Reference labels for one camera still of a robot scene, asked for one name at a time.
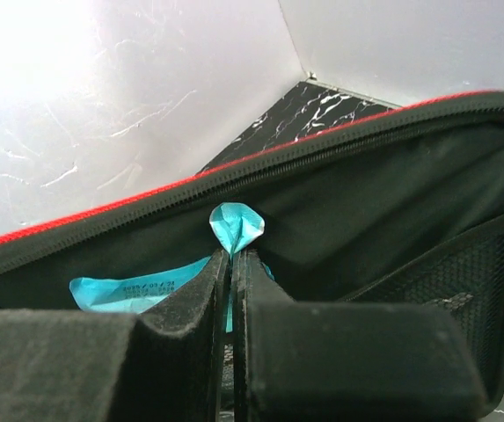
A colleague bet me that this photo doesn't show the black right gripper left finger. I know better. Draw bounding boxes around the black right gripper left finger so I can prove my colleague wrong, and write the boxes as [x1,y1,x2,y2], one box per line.
[0,251,228,421]

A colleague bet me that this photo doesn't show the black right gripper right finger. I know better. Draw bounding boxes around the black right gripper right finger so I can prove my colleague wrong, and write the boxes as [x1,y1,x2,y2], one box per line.
[232,251,486,421]

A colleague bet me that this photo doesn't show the blue cotton swab packet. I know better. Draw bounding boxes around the blue cotton swab packet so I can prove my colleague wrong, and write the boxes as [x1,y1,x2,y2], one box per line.
[69,257,210,314]

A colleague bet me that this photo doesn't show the red black medicine case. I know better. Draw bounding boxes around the red black medicine case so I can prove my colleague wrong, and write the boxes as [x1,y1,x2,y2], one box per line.
[0,91,504,421]

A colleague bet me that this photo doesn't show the small teal sachet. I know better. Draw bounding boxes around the small teal sachet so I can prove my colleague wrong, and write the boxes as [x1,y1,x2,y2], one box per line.
[208,202,266,266]

